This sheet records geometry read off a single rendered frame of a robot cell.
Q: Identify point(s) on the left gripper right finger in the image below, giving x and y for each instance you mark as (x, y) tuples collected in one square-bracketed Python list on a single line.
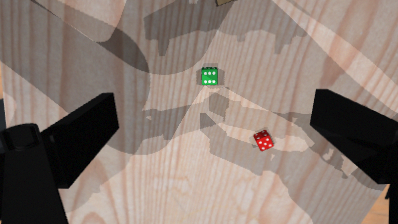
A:
[(366, 137)]

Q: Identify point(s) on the green die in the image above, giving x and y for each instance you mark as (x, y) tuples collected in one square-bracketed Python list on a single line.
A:
[(209, 75)]

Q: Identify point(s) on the tan square mat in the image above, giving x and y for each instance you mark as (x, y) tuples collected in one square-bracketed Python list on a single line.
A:
[(220, 2)]

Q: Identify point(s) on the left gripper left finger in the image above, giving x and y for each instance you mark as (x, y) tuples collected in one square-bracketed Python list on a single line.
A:
[(29, 188)]

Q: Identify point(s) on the red die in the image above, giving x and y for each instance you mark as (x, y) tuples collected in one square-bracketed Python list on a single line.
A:
[(263, 140)]

